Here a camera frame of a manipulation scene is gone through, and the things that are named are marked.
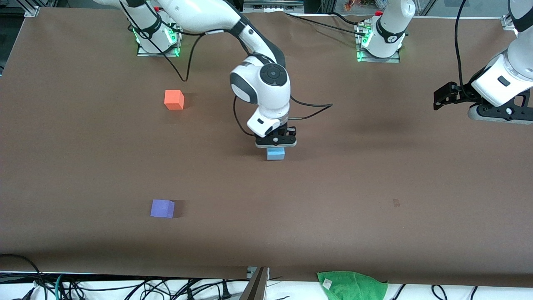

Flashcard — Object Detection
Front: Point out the orange foam block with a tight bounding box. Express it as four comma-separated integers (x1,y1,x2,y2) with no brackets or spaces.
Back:
164,90,185,110

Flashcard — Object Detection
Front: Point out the purple foam block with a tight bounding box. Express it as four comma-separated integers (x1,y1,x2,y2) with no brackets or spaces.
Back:
150,199,175,219

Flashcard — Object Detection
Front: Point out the brown table cover sheet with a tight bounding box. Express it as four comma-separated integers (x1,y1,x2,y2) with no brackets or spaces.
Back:
0,7,533,288

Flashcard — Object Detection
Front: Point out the colourful toy clutter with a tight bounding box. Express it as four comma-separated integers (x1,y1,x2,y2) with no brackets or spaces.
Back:
344,0,390,12

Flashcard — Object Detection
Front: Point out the grey metal box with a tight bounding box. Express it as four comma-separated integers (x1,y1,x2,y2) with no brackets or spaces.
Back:
243,0,305,13

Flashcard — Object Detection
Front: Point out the green cloth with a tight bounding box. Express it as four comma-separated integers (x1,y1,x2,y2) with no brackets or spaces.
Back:
316,271,389,300

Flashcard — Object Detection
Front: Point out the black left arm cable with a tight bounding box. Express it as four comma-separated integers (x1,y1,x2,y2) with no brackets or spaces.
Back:
454,0,469,90

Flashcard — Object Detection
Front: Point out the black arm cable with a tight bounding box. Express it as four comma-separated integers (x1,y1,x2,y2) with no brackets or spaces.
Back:
454,0,469,90
119,0,334,137

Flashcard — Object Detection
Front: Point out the metal base plate green light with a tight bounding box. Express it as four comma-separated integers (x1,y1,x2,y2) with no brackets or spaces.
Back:
356,22,401,63
137,19,184,57

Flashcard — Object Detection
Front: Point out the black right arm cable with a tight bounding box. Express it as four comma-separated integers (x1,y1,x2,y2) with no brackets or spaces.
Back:
119,0,334,137

